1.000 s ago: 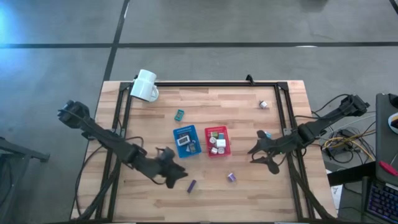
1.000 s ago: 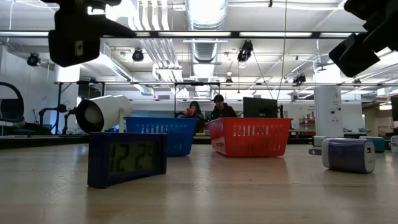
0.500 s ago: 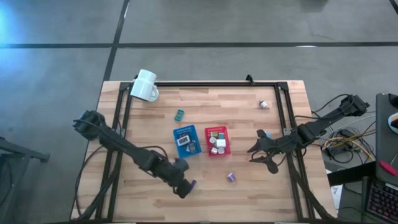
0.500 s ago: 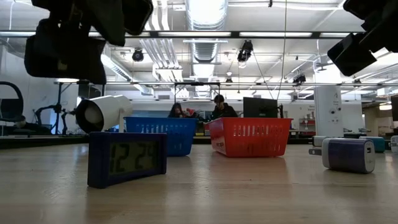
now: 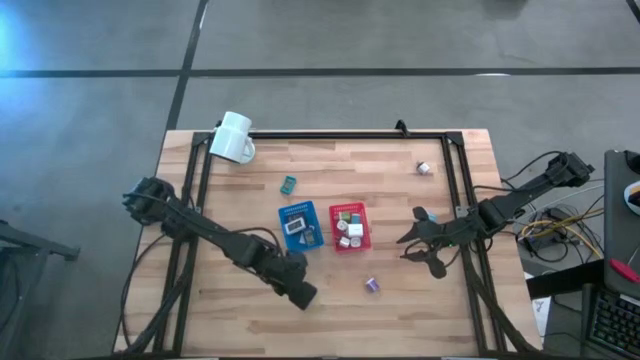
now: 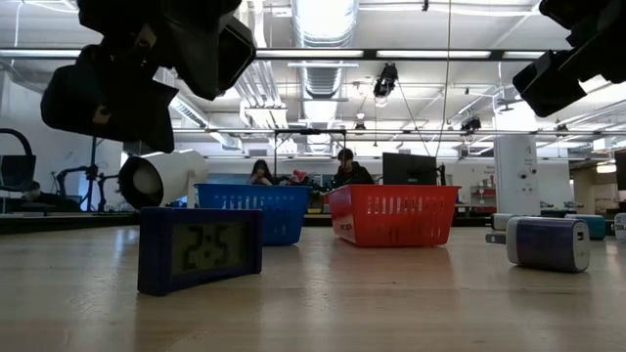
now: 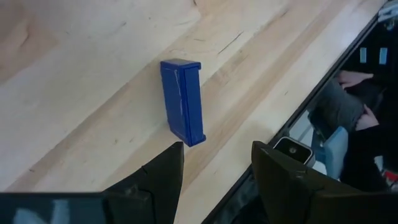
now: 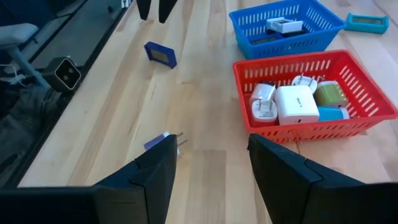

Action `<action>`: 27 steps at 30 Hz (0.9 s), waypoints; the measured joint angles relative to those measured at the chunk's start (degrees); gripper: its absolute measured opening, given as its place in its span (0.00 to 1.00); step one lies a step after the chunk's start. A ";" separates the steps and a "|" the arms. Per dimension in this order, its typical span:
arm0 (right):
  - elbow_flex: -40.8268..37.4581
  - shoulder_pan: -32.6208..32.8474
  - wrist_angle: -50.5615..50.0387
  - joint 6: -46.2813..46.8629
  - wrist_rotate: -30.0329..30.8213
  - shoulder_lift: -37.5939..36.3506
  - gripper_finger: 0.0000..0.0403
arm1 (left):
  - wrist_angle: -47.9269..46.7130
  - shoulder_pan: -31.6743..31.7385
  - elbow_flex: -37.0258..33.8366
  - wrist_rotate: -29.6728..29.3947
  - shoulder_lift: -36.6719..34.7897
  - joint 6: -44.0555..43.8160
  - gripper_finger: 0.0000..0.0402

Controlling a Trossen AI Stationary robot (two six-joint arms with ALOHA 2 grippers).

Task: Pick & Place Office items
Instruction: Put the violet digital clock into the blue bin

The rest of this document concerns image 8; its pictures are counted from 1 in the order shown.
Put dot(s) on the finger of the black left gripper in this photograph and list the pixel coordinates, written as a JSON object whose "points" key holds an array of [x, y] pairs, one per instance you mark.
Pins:
{"points": [[144, 7], [166, 8]]}

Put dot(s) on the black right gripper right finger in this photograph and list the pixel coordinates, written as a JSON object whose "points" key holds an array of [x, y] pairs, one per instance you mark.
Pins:
{"points": [[298, 193]]}

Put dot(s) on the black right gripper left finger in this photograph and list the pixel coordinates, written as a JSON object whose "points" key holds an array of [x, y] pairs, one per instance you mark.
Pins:
{"points": [[136, 193]]}

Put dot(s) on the navy blue digital display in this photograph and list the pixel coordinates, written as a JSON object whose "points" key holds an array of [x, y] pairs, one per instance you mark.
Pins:
{"points": [[160, 56]]}

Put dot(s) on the purple white wall charger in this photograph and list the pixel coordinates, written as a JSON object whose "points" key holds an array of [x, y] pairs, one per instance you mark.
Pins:
{"points": [[155, 141]]}

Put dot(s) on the cyan white wall charger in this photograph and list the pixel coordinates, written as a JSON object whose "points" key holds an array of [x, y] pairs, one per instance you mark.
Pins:
{"points": [[332, 114]]}

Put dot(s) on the white purple small cubes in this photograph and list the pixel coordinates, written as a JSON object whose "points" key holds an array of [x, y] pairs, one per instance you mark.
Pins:
{"points": [[295, 105]]}

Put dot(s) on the green white wall charger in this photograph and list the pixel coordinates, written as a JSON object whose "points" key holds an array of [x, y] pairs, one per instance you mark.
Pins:
{"points": [[329, 95]]}

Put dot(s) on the white digital display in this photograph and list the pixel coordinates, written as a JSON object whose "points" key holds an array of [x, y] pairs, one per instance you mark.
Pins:
{"points": [[284, 26]]}

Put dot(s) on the teal digital display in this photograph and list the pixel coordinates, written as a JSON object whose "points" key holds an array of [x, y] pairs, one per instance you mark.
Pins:
{"points": [[367, 28]]}

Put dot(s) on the red plastic slotted basket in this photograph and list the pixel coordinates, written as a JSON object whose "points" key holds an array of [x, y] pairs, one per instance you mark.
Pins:
{"points": [[311, 127]]}

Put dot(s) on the person's leg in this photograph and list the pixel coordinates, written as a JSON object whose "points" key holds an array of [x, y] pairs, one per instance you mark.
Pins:
{"points": [[21, 124]]}

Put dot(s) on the blue plastic slotted basket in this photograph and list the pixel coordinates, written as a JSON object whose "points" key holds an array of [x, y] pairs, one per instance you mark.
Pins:
{"points": [[311, 48]]}

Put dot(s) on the black aluminium table frame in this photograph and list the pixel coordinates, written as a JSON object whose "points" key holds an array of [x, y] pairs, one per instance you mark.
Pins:
{"points": [[93, 60]]}

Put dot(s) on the black table-level camera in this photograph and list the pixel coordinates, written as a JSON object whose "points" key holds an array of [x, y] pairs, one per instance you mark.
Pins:
{"points": [[65, 74]]}

